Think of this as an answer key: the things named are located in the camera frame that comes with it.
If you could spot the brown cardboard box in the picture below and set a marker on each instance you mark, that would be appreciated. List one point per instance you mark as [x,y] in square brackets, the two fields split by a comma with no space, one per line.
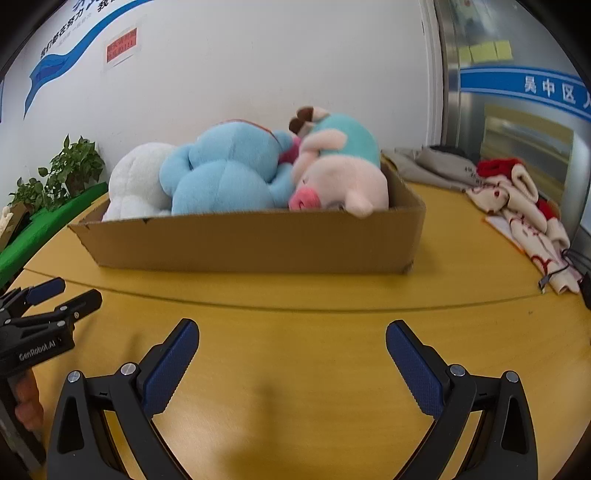
[254,244]

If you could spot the green board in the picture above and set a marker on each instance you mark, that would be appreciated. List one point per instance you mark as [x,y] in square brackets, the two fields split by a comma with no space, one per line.
[41,226]

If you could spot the yellow sticky note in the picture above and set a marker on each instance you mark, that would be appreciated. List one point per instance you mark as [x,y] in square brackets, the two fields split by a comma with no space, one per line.
[503,50]
[482,51]

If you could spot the white paper orange edge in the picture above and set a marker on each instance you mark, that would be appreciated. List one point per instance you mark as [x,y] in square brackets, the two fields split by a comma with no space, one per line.
[501,228]

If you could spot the large green potted plant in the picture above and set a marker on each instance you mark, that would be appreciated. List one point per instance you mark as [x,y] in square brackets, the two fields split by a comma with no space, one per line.
[74,161]

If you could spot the blue door banner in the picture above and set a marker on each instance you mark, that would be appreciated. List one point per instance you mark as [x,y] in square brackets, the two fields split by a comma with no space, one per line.
[498,81]

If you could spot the white plush toy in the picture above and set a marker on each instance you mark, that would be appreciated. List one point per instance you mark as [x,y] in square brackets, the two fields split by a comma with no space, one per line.
[134,180]

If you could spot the small green potted plant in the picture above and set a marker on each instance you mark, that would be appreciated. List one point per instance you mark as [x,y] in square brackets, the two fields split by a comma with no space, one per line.
[30,191]

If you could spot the grey folded garment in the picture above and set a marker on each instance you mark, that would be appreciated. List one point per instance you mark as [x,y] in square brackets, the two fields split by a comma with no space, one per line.
[429,168]

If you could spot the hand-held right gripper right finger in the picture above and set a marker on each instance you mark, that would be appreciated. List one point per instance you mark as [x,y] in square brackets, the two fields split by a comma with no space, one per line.
[415,369]

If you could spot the blue wave wall decal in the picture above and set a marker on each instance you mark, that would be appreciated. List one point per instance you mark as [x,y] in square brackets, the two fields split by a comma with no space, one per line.
[51,64]

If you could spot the black cloth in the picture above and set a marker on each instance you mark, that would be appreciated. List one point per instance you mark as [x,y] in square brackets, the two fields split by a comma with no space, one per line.
[445,148]

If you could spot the person's left hand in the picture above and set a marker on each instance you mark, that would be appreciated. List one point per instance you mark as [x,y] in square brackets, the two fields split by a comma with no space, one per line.
[28,410]

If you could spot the red wall sign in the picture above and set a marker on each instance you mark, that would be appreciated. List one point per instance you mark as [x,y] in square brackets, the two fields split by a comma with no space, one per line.
[121,46]

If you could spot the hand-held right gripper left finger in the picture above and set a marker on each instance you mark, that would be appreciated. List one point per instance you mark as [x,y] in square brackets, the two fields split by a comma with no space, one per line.
[171,364]

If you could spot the red and white printed cloth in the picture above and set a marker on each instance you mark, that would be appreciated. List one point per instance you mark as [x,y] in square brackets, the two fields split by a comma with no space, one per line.
[521,217]

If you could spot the pig plush toy teal shirt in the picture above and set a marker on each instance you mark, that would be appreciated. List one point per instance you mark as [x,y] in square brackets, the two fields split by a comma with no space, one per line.
[341,180]

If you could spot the light blue plush toy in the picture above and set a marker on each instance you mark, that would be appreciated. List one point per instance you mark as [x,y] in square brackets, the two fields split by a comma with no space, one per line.
[217,175]

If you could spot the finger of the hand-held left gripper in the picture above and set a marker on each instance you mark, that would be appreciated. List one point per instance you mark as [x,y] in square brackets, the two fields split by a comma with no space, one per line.
[46,290]
[78,307]

